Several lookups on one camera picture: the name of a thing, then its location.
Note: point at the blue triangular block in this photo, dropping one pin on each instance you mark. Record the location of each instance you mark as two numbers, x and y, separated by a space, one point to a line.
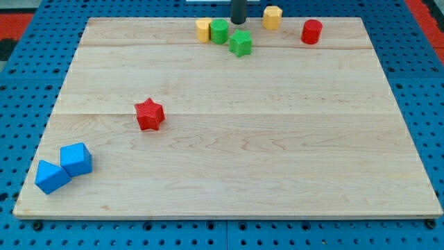
50 177

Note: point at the light wooden board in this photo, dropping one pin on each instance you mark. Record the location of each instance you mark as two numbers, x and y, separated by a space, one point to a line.
290 132

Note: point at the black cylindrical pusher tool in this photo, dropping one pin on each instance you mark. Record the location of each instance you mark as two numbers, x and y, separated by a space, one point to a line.
238 11

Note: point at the green cylinder block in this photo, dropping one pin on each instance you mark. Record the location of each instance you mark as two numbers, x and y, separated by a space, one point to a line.
219 31

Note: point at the red star block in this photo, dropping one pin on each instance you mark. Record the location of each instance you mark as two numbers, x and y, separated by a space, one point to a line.
149 115

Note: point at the green star block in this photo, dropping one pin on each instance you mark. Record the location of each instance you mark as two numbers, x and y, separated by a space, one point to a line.
240 43

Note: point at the yellow half-round block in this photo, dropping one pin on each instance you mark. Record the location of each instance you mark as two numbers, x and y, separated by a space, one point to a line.
202 26

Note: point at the blue cube block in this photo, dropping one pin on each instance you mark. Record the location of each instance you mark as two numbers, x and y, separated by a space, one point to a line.
75 159

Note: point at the red cylinder block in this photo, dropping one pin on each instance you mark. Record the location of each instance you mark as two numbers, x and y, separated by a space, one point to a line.
311 31

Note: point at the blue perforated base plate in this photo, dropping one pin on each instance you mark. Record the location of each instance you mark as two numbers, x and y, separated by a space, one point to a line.
33 75

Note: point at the yellow hexagon block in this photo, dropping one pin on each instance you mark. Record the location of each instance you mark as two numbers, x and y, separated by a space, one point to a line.
272 17

